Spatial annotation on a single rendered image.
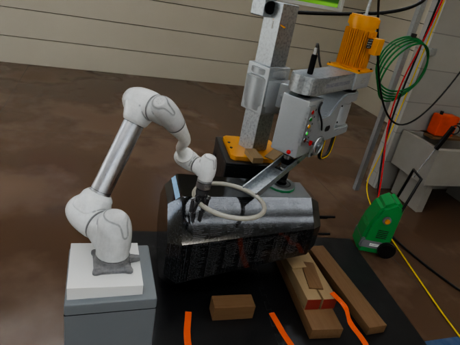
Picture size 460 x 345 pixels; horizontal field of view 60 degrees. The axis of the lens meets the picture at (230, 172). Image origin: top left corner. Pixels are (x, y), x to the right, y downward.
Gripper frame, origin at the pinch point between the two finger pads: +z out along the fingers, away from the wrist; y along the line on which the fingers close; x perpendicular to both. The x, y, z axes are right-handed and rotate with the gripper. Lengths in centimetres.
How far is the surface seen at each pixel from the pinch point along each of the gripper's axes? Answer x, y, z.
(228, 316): -19, 33, 75
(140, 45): 604, 234, -9
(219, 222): 7.4, 25.7, 12.2
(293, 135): 9, 74, -50
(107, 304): -42, -70, 10
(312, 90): 4, 74, -84
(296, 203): -4, 84, -1
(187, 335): -17, 0, 81
